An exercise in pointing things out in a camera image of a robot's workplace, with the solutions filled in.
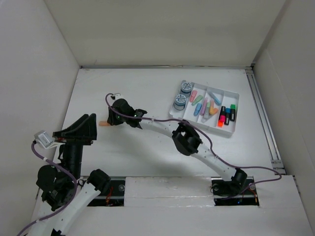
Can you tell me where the aluminium frame profile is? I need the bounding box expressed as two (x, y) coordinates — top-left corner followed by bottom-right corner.
(245, 67), (286, 175)

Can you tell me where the pink cap black highlighter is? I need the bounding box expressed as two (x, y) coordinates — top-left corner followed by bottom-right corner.
(219, 106), (226, 123)

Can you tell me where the green cap clear marker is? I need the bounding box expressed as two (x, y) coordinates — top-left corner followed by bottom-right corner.
(204, 102), (211, 118)

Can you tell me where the orange cap black highlighter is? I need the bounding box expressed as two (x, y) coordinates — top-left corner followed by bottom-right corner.
(218, 120), (224, 127)

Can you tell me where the purple translucent marker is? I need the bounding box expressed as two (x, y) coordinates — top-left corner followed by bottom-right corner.
(200, 97), (208, 116)

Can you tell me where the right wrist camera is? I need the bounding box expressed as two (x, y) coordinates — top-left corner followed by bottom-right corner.
(111, 93), (123, 100)

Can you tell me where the white divided organizer tray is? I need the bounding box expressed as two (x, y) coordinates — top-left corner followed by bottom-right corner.
(169, 80), (240, 137)

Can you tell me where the blue cap clear marker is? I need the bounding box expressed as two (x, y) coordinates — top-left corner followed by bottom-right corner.
(208, 91), (221, 106)

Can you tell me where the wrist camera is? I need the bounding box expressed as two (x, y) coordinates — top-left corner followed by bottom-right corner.
(34, 130), (54, 149)
(111, 93), (123, 100)

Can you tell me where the blue cap black highlighter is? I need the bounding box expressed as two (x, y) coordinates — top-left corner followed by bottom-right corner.
(224, 108), (231, 125)

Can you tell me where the yellow cap translucent marker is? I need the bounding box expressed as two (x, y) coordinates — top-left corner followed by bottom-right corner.
(209, 99), (218, 116)

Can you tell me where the green cap black highlighter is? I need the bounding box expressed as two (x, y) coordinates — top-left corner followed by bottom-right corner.
(230, 104), (236, 121)

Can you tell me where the blue eraser case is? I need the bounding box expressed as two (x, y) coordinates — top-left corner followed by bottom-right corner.
(193, 103), (202, 117)

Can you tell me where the green eraser case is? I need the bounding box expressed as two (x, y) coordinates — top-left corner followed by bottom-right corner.
(192, 95), (203, 106)

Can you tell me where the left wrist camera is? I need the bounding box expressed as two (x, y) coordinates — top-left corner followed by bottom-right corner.
(34, 130), (54, 149)

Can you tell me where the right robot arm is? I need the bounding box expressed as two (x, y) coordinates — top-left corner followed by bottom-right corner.
(105, 93), (247, 197)

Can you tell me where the metal mounting rail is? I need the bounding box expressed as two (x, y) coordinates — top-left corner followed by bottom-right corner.
(89, 177), (259, 207)

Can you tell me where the blue patterned tape roll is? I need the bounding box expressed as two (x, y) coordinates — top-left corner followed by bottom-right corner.
(180, 81), (193, 94)

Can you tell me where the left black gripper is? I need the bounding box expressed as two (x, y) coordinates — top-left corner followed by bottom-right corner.
(54, 112), (97, 179)

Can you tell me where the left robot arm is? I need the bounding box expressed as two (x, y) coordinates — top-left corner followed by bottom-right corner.
(26, 114), (113, 236)

